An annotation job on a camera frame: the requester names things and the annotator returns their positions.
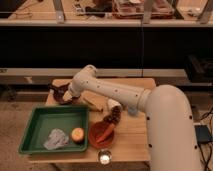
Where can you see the dark grape bunch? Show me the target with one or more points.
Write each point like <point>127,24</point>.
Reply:
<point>114,116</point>

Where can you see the grey crumpled cloth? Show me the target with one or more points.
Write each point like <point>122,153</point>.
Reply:
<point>56,139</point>

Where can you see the yellow red apple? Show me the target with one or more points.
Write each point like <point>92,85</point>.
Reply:
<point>77,135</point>

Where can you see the green plastic tray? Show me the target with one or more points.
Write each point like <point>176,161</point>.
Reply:
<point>43,120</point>

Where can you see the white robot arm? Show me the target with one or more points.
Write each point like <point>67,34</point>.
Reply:
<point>171,134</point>

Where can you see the white bottle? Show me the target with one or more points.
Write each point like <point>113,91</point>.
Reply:
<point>113,105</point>

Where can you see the small metal cup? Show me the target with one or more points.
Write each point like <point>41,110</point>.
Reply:
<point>104,156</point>

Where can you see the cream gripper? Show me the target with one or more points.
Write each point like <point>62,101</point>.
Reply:
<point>67,96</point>

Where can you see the orange plastic bowl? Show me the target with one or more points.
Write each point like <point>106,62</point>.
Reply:
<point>95,131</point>

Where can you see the orange carrot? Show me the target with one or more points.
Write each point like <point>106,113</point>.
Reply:
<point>106,133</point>

